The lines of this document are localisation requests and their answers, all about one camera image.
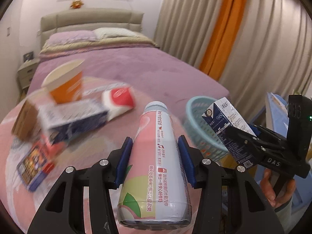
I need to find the blue and white milk carton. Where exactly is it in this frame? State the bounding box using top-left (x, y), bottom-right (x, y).
top-left (202, 97), bottom-right (256, 169)

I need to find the pink and white drink bottle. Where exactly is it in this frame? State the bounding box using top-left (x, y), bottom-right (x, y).
top-left (117, 101), bottom-right (192, 230)

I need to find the red and white paper cup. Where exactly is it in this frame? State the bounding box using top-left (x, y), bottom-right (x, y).
top-left (102, 87), bottom-right (135, 121)

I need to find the orange and white paper cup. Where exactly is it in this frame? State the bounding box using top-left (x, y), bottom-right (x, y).
top-left (41, 59), bottom-right (85, 104)

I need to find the grey sleeve forearm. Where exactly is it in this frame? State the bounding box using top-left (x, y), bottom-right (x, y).
top-left (276, 198), bottom-right (307, 233)

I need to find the person's right hand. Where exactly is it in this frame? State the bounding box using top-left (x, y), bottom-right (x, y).
top-left (260, 169), bottom-right (296, 209)

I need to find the blue desk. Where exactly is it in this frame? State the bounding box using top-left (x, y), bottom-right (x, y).
top-left (248, 91), bottom-right (312, 208)

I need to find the light blue plastic basket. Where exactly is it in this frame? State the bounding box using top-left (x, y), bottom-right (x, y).
top-left (183, 96), bottom-right (229, 162)

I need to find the colourful snack packet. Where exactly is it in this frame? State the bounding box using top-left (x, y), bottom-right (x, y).
top-left (17, 137), bottom-right (63, 192)

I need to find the white and blue box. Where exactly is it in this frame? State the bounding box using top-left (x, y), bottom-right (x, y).
top-left (38, 99), bottom-right (108, 144)

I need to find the beige curtain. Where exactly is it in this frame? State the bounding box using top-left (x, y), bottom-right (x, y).
top-left (154, 0), bottom-right (311, 121)

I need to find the brown cardboard box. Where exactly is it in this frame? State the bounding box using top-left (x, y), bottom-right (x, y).
top-left (11, 100), bottom-right (39, 142)

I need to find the bed with purple cover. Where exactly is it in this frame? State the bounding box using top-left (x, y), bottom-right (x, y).
top-left (28, 47), bottom-right (230, 118)

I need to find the grey bedside table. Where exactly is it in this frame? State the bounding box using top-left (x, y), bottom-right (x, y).
top-left (17, 58), bottom-right (40, 95)

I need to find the orange curtain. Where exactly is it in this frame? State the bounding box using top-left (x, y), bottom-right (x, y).
top-left (199, 0), bottom-right (246, 81)

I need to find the folded beige blanket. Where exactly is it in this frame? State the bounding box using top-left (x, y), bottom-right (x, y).
top-left (39, 34), bottom-right (159, 60)

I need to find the purple pillow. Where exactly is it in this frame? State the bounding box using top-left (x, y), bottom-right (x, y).
top-left (45, 30), bottom-right (98, 46)

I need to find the white dotted pillow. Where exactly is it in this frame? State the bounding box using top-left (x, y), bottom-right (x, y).
top-left (93, 27), bottom-right (139, 39)

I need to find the beige padded headboard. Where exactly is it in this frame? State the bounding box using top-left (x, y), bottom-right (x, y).
top-left (40, 8), bottom-right (144, 46)

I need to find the orange plush toy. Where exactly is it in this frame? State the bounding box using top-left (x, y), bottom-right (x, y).
top-left (70, 0), bottom-right (84, 10)

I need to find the small picture frame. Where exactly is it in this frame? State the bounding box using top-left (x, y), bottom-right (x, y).
top-left (23, 51), bottom-right (34, 62)

